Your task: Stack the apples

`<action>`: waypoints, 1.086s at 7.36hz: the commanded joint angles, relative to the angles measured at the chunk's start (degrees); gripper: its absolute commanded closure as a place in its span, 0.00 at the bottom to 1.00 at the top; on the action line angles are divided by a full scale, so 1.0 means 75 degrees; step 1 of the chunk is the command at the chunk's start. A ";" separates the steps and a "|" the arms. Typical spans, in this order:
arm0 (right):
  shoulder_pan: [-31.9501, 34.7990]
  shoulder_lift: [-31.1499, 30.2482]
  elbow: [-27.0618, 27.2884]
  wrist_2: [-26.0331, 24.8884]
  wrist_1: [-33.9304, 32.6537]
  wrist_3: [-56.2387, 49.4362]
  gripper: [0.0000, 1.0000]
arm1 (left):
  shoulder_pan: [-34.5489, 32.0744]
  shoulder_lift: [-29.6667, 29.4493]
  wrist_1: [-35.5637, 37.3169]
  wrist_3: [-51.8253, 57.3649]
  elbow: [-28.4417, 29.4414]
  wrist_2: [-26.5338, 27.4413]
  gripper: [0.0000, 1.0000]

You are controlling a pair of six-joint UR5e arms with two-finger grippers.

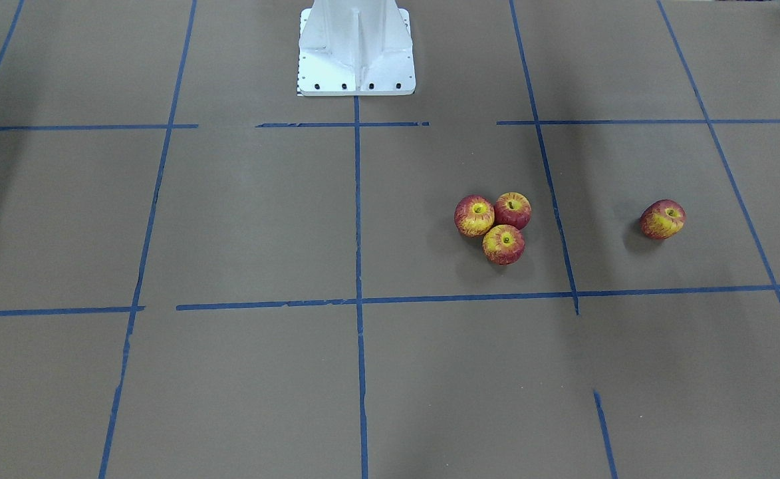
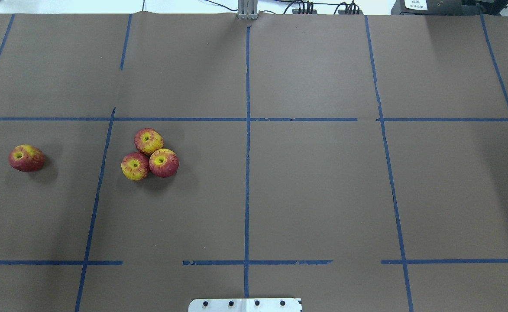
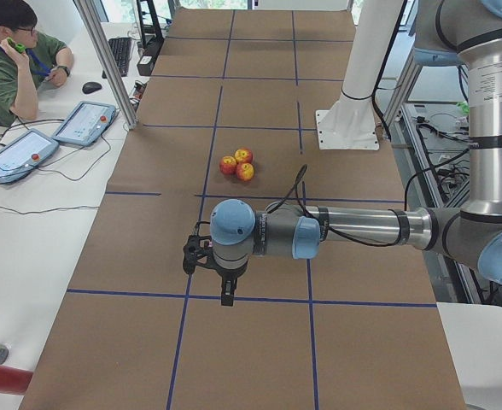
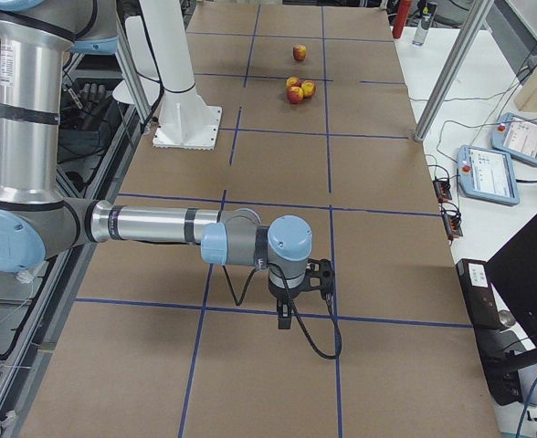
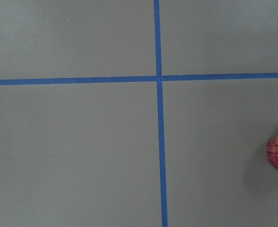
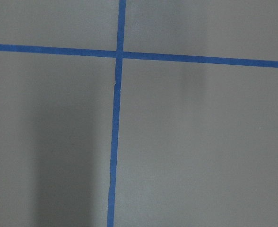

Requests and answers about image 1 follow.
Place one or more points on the red yellow apple rear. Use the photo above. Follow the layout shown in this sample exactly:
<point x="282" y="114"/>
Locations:
<point x="512" y="209"/>

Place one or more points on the red yellow apple front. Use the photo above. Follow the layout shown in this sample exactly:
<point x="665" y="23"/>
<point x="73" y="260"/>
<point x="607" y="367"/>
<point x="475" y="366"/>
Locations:
<point x="503" y="244"/>

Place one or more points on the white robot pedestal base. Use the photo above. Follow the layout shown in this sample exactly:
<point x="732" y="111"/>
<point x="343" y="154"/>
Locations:
<point x="355" y="48"/>

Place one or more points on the lone red yellow apple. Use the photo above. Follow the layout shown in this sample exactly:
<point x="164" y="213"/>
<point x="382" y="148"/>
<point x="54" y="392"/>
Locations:
<point x="662" y="220"/>

